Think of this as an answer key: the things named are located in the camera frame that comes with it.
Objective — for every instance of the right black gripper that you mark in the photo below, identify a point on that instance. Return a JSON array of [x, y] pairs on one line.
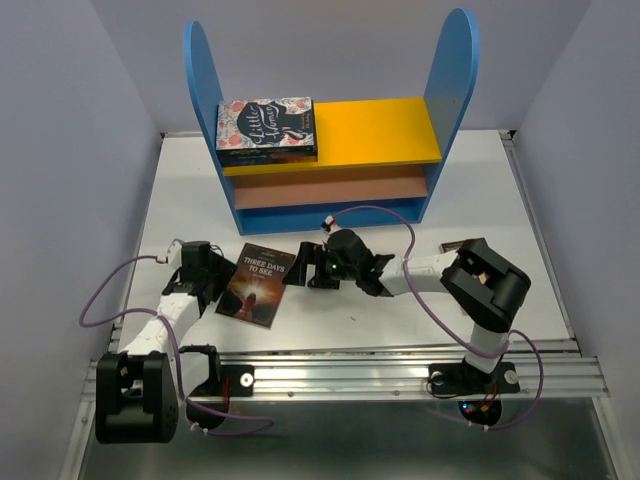
[[308, 252]]

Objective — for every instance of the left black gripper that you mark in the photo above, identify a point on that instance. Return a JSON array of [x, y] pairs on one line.
[[225, 270]]

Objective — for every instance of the Three Days to See book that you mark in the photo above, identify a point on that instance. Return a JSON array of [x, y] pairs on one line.
[[254, 293]]

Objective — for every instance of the A Tale of Two Cities book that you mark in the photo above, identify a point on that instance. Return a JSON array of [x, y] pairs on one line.
[[263, 157]]

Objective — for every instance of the Little Women floral book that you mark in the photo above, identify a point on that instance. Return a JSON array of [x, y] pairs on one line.
[[269, 124]]

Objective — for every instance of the brown Edmund Burke book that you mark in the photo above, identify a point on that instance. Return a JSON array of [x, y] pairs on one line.
[[452, 246]]

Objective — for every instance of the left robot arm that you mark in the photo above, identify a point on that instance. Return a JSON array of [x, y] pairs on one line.
[[138, 389]]

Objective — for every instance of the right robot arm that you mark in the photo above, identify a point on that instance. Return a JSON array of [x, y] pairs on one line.
[[487, 286]]

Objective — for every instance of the blue wooden bookshelf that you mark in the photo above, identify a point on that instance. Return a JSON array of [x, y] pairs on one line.
[[379, 159]]

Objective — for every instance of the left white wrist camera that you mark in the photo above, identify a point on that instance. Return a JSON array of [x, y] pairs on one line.
[[172, 255]]

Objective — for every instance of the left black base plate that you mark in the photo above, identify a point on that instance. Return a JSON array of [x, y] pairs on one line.
[[234, 382]]

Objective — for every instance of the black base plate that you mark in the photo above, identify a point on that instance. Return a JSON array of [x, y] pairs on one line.
[[477, 392], [234, 382]]

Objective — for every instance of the aluminium mounting rail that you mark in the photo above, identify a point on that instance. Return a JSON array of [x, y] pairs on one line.
[[391, 376]]

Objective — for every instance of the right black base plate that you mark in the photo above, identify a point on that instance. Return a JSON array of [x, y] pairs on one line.
[[477, 392]]

